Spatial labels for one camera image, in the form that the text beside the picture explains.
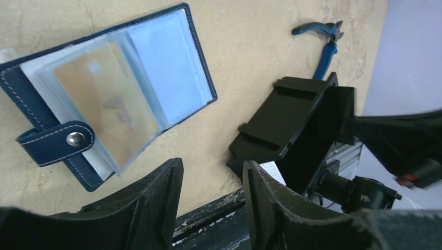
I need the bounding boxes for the white card in tray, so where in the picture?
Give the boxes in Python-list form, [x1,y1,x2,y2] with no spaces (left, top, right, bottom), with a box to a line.
[260,161,286,186]

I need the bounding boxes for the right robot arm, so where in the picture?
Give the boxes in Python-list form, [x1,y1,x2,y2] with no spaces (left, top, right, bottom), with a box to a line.
[312,110,441,213]

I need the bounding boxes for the blue card holder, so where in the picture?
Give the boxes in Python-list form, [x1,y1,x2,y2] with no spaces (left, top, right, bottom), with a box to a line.
[1,3,217,192]

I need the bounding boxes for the aluminium frame rail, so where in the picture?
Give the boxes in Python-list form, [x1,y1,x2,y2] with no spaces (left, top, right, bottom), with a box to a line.
[325,142,363,173]

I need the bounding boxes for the black plastic tray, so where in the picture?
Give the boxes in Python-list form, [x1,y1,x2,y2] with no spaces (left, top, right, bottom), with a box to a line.
[226,73,355,194]

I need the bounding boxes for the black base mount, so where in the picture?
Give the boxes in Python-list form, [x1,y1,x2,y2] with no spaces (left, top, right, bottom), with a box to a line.
[171,188,251,250]

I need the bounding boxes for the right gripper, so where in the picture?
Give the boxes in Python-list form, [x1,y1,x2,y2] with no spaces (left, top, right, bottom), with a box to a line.
[345,110,441,189]

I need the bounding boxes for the blue handled pliers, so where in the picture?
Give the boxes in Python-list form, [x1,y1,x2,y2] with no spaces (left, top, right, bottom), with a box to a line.
[291,20,345,81]

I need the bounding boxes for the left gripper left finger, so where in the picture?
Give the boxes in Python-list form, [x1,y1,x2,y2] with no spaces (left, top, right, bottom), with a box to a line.
[1,158,184,249]

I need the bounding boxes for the gold credit card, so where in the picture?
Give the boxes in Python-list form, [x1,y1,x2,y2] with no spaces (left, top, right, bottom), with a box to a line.
[51,42,159,172]

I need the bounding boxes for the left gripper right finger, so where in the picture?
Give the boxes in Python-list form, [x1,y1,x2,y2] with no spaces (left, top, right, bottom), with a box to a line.
[243,161,441,249]

